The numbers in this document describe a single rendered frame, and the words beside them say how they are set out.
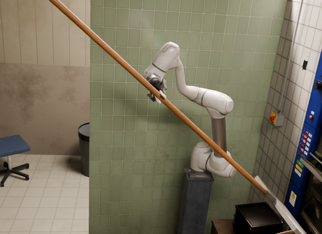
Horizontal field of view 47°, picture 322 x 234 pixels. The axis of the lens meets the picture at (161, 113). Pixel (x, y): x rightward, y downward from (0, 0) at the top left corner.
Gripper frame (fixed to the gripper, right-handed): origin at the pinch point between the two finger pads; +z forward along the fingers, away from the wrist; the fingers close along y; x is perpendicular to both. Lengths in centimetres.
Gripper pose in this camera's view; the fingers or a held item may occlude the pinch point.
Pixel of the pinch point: (160, 96)
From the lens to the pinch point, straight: 190.4
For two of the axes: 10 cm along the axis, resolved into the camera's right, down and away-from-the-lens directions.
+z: 1.5, 3.9, -9.1
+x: -7.0, -6.1, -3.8
